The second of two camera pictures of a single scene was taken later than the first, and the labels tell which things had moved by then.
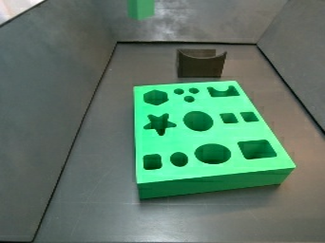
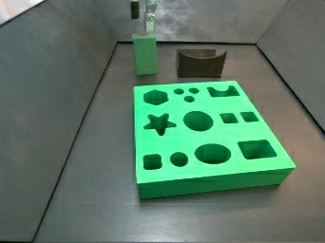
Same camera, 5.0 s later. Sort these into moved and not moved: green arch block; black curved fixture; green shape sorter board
Moved: green arch block
Not moved: green shape sorter board; black curved fixture
